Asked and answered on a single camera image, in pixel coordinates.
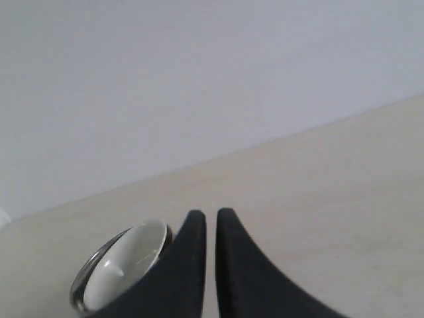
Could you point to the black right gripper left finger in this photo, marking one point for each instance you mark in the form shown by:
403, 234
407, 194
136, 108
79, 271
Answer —
174, 287

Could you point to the small cream ceramic bowl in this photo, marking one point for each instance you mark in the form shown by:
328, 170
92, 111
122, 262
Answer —
126, 262

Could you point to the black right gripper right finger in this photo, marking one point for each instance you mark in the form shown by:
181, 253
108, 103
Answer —
249, 284

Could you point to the smooth stainless steel bowl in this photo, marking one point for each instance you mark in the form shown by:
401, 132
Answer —
80, 282

